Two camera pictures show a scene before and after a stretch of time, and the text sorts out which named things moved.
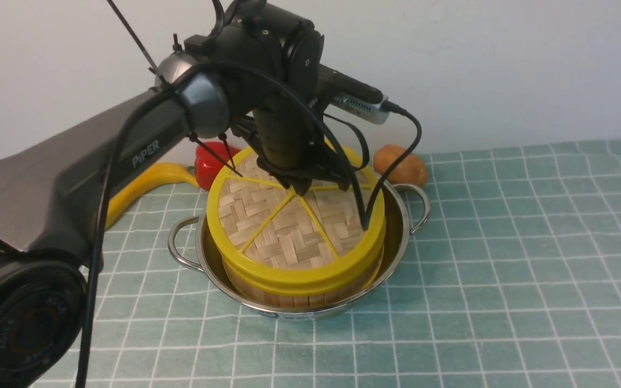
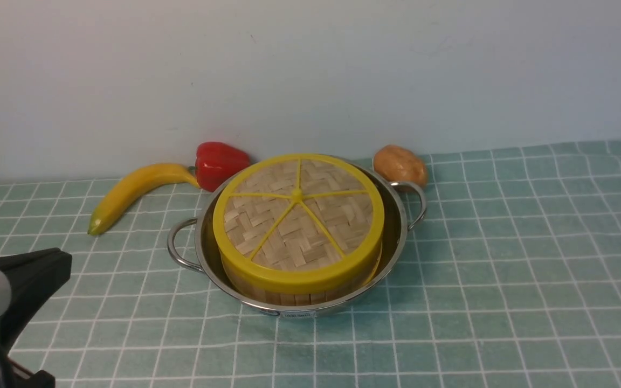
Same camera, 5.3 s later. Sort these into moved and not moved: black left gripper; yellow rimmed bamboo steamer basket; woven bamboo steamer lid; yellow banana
Moved: black left gripper
Not moved: yellow rimmed bamboo steamer basket; woven bamboo steamer lid; yellow banana
